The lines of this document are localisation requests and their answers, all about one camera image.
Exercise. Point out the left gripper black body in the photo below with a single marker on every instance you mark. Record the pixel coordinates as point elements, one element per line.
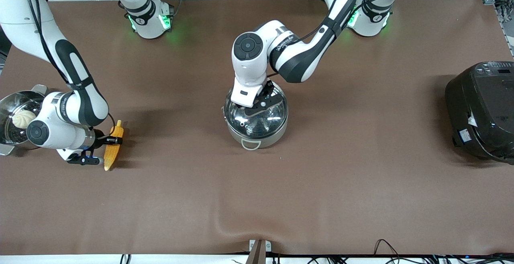
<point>268,88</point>

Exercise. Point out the yellow toy corn cob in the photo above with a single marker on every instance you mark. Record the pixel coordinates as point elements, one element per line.
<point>110,155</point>

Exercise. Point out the glass pot lid with knob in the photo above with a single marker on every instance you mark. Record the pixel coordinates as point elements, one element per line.
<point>269,121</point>

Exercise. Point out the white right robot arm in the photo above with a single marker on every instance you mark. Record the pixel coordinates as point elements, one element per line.
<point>80,95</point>

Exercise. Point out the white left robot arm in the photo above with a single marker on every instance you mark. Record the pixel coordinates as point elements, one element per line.
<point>305,55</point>

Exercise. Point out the steel electric pot grey base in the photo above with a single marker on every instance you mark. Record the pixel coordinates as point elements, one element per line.
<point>265,140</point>

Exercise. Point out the steel steamer pot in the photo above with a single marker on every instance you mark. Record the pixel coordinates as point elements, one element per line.
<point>6,103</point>

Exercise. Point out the white steamed bun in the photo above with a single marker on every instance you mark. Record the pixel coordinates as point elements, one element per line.
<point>23,119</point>

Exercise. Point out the perforated steel steamer basket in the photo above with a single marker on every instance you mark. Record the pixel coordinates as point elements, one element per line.
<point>16,135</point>

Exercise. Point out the brown table cloth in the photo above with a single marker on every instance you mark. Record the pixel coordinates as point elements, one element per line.
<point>361,195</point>

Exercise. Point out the black rice cooker appliance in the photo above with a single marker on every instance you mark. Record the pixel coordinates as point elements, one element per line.
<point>482,111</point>

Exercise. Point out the metal table clamp bracket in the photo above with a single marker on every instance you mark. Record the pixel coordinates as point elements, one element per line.
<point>259,252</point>

